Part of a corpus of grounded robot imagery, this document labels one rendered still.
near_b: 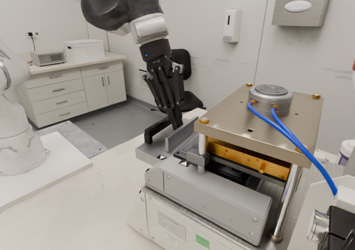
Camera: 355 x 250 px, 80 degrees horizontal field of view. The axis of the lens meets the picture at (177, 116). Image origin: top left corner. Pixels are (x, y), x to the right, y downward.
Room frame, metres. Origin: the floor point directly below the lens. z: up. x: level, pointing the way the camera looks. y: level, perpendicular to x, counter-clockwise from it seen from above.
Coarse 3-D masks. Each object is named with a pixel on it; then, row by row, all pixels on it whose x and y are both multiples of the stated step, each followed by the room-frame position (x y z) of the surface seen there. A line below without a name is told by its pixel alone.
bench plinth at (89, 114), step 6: (120, 102) 2.99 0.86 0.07; (102, 108) 2.77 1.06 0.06; (108, 108) 2.84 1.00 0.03; (114, 108) 2.91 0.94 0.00; (84, 114) 2.58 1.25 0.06; (90, 114) 2.64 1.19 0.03; (96, 114) 2.70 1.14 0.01; (30, 120) 2.37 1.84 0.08; (66, 120) 2.40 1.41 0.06; (72, 120) 2.46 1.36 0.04; (78, 120) 2.51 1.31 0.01; (36, 126) 2.21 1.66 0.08; (48, 126) 2.25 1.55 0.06
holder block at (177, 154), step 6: (192, 138) 0.46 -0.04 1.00; (180, 150) 0.41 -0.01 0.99; (174, 156) 0.39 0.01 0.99; (180, 156) 0.38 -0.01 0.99; (210, 162) 0.36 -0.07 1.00; (210, 168) 0.34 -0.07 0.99; (216, 168) 0.34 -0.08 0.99; (222, 174) 0.33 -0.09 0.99; (228, 174) 0.32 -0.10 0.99; (246, 174) 0.32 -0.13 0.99; (234, 180) 0.31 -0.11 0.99; (240, 180) 0.31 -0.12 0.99; (246, 180) 0.31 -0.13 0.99; (246, 186) 0.31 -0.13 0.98
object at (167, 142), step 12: (192, 120) 0.53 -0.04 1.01; (168, 132) 0.53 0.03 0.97; (180, 132) 0.48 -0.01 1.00; (192, 132) 0.53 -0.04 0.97; (144, 144) 0.47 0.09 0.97; (156, 144) 0.47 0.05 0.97; (168, 144) 0.43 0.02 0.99; (180, 144) 0.47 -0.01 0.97; (144, 156) 0.43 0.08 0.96; (156, 156) 0.42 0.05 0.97; (168, 156) 0.42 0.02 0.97; (252, 180) 0.33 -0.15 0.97
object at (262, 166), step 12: (216, 144) 0.34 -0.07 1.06; (228, 144) 0.33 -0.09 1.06; (216, 156) 0.34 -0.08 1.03; (228, 156) 0.32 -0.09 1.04; (240, 156) 0.31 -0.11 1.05; (252, 156) 0.30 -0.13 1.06; (264, 156) 0.30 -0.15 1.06; (240, 168) 0.31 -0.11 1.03; (252, 168) 0.30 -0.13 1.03; (264, 168) 0.28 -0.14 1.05; (276, 168) 0.27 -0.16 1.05; (288, 168) 0.27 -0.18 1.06; (276, 180) 0.27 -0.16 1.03
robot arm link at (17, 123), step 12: (0, 72) 0.63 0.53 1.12; (0, 84) 0.61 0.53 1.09; (0, 96) 0.60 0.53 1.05; (0, 108) 0.60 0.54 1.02; (12, 108) 0.62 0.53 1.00; (0, 120) 0.60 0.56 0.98; (12, 120) 0.62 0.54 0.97; (24, 120) 0.65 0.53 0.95; (0, 132) 0.60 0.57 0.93; (12, 132) 0.61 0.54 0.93
